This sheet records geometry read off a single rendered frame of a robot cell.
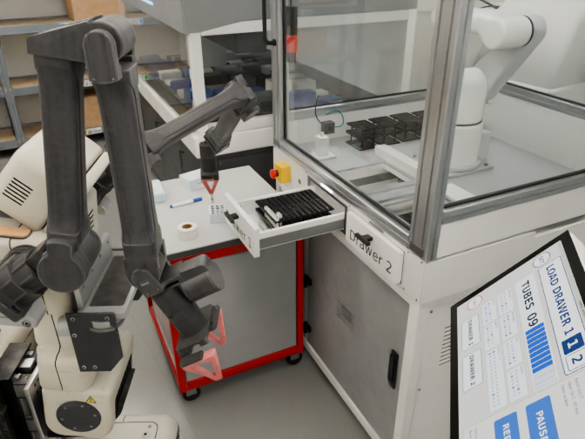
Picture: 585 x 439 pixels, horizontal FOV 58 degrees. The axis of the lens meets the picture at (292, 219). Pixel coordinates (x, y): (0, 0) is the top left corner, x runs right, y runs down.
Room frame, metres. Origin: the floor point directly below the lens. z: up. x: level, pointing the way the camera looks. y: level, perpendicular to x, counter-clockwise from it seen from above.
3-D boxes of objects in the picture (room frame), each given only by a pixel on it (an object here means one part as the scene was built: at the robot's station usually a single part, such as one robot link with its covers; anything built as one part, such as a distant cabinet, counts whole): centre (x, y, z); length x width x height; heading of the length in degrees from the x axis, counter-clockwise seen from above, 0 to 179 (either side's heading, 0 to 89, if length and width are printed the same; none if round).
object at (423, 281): (1.86, -0.57, 0.87); 1.02 x 0.95 x 0.14; 26
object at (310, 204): (1.63, -0.01, 0.87); 0.22 x 0.18 x 0.06; 116
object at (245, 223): (1.55, 0.18, 0.87); 0.29 x 0.02 x 0.11; 26
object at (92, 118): (4.99, 1.88, 0.28); 0.41 x 0.32 x 0.28; 121
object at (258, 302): (1.92, 0.34, 0.38); 0.62 x 0.58 x 0.76; 26
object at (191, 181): (2.11, 0.42, 0.79); 0.13 x 0.09 x 0.05; 130
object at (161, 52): (3.38, 0.32, 1.13); 1.78 x 1.14 x 0.45; 26
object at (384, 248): (1.40, -0.25, 0.87); 0.29 x 0.02 x 0.11; 26
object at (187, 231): (1.66, 0.38, 0.78); 0.07 x 0.07 x 0.04
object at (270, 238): (1.64, -0.01, 0.86); 0.40 x 0.26 x 0.06; 116
